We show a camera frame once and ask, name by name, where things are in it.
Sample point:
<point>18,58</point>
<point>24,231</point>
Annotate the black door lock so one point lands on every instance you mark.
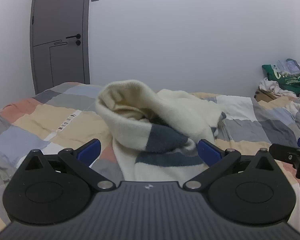
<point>78,42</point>

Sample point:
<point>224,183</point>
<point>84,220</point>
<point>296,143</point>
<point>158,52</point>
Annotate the cream sweater with blue stripes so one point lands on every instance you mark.
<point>175,110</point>

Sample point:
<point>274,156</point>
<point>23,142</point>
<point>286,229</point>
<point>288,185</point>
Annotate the grey door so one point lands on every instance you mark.
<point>60,17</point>

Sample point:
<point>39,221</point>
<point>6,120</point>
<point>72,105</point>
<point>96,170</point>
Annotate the cardboard box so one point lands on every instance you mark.
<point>263,95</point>

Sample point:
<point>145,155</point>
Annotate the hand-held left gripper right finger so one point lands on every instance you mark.
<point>210,152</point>

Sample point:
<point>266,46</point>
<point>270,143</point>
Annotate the green plastic bag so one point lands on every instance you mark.
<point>287,80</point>

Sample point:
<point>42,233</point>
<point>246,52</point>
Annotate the clear plastic packets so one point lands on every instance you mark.
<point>290,66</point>

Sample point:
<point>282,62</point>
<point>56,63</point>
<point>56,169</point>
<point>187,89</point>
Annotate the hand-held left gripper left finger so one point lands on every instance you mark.
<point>90,151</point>

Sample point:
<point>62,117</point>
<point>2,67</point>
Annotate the white cloth pile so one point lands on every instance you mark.
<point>272,86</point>

